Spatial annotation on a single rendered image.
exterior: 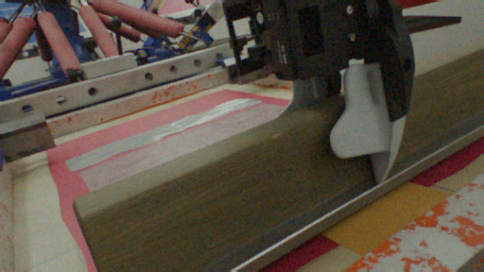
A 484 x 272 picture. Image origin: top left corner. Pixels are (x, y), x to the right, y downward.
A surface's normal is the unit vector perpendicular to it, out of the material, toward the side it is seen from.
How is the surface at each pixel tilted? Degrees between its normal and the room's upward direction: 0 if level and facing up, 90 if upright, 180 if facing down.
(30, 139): 90
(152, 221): 91
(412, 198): 0
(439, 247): 0
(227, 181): 91
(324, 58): 90
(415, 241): 0
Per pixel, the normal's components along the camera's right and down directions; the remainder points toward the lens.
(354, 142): 0.49, 0.06
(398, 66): -0.75, 0.55
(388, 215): -0.20, -0.93
